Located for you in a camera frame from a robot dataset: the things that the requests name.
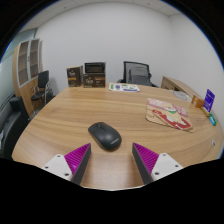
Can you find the black mesh office chair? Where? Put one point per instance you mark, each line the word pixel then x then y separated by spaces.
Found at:
pixel 127 71

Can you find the white sheet with green purple print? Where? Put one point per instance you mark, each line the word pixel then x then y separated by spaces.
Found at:
pixel 124 87

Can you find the black visitor chair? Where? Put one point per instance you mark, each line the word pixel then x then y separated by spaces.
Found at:
pixel 42 81

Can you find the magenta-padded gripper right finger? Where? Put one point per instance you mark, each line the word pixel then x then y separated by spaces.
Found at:
pixel 146 158

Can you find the white sheet with grey circle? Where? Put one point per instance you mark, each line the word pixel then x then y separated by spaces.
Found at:
pixel 182 96

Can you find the purple sign card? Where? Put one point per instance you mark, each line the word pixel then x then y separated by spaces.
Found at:
pixel 209 100

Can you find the black computer mouse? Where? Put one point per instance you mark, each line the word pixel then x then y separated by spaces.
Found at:
pixel 104 135

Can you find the black leather sofa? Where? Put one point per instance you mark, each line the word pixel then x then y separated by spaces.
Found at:
pixel 11 125

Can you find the wooden shelf unit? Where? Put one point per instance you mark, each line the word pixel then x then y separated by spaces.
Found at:
pixel 24 66

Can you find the wooden side desk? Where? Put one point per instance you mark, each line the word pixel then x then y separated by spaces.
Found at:
pixel 176 84

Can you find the pink and red printed mouse pad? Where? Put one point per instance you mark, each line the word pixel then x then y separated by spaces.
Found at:
pixel 166 115

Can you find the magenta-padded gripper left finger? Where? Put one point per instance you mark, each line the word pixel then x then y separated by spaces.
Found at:
pixel 77 159

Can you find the grey backpack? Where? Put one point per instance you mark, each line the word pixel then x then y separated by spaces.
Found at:
pixel 139 76

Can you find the tall brown carton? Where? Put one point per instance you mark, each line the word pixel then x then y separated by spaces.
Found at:
pixel 74 76

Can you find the teal small box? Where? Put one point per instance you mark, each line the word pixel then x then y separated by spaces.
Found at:
pixel 213 119

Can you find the black carton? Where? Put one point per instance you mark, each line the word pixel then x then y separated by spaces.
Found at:
pixel 94 67

